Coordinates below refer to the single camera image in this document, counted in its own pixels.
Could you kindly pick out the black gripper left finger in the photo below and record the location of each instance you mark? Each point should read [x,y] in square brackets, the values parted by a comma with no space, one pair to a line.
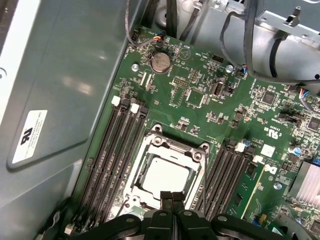
[166,202]

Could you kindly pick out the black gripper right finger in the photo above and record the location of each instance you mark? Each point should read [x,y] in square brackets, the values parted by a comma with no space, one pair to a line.
[178,202]

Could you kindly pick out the silver CPU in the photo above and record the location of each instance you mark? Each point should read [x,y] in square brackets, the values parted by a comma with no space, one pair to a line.
[165,177]

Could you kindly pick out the metal locking lever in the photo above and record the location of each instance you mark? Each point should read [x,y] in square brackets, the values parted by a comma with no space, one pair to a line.
[205,180]
[123,206]

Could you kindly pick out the RAM slot with black clips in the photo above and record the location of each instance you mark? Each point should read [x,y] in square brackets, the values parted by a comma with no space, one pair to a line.
[110,160]
[236,175]
[128,160]
[215,175]

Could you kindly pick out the RAM slot with white clips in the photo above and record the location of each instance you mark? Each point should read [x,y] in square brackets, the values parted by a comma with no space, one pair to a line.
[101,160]
[225,175]
[119,160]

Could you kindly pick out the CPU socket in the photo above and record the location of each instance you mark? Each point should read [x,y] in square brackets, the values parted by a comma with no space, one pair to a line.
[160,132]

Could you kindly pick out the green RAM stick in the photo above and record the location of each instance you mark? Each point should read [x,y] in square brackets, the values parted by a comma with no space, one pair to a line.
[252,185]

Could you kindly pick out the green motherboard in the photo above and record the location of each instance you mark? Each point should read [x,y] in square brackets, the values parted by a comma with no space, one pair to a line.
[200,120]

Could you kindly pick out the silver chipset heatsink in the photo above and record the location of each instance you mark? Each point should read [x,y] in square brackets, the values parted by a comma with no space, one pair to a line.
[307,182]

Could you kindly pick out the coin battery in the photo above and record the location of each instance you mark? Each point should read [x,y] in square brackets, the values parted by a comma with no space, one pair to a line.
[160,62]

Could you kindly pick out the white case label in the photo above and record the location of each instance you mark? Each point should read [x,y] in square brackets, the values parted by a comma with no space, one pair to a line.
[30,135]

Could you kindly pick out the black PC case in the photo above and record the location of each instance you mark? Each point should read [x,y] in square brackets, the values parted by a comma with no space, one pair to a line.
[62,75]

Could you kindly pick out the metal drive cage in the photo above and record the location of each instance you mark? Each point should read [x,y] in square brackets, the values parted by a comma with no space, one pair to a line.
[295,50]

